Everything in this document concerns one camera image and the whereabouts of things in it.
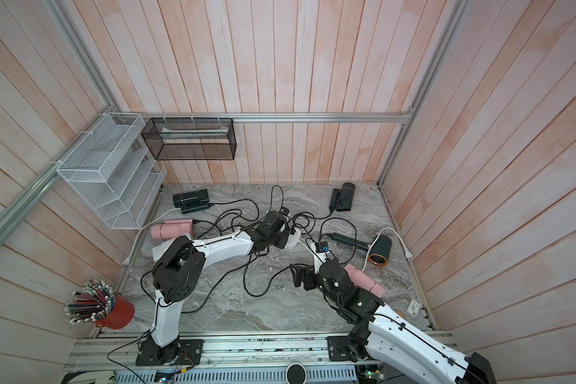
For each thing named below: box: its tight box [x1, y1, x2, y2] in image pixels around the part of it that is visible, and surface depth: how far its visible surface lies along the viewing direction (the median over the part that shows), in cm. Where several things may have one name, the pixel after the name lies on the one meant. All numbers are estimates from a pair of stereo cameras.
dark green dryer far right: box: [328, 181, 356, 213], surface depth 113 cm
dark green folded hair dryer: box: [172, 188, 215, 215], surface depth 112 cm
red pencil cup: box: [95, 292, 136, 331], surface depth 80 cm
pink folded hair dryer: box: [151, 218, 195, 240], surface depth 98 cm
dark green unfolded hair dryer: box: [326, 232, 393, 267], surface depth 95 cm
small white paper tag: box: [406, 299, 421, 317], surface depth 83 cm
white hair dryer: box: [152, 236, 180, 262], surface depth 94 cm
